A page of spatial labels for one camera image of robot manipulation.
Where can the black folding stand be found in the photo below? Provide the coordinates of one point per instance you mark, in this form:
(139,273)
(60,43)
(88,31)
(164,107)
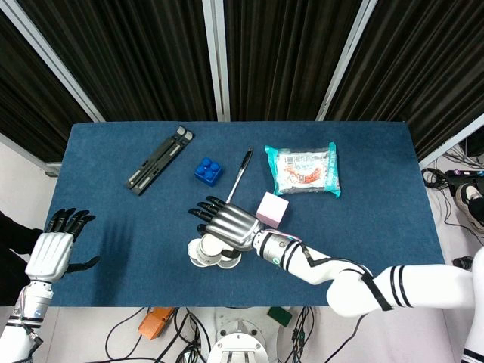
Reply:
(159,160)

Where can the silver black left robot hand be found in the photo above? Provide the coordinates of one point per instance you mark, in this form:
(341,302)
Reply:
(49,255)

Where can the blue toy building block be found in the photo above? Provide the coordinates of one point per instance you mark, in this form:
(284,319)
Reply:
(208,172)

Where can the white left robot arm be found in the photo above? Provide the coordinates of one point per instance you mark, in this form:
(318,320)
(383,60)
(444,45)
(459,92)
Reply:
(32,302)

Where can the black fabric object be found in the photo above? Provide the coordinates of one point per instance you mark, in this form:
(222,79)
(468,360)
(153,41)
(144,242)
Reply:
(15,242)

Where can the white black sneaker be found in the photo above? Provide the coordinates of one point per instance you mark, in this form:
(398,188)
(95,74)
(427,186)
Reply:
(469,200)

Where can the pink foam cube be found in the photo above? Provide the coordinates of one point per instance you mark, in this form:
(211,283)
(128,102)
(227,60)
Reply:
(272,210)

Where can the blue fabric table cover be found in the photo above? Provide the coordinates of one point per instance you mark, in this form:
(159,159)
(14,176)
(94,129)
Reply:
(151,234)

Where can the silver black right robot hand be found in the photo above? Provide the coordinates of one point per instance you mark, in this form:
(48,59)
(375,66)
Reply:
(230,225)

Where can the black power strip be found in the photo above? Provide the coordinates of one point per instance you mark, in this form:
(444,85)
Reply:
(463,175)

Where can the green box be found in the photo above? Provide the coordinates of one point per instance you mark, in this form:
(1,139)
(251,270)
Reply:
(280,315)

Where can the white metal frame post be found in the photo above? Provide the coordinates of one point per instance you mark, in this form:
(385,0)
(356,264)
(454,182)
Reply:
(216,60)
(26,153)
(56,60)
(348,56)
(450,141)

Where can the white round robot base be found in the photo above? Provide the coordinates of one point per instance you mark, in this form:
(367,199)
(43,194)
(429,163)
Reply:
(238,344)

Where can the orange foot pedal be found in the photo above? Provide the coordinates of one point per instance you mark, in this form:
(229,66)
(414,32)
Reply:
(155,323)

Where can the dark pleated curtain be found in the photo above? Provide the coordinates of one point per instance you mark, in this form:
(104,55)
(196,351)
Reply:
(132,56)
(287,56)
(30,109)
(427,64)

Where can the black shoe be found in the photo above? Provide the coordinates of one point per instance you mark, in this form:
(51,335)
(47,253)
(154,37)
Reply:
(463,261)

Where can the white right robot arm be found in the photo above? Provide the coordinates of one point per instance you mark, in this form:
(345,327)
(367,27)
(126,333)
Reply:
(348,287)

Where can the teal snack food package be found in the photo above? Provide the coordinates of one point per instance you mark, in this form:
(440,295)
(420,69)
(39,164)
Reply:
(304,170)

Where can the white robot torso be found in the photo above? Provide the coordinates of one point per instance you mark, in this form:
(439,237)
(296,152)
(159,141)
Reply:
(475,310)

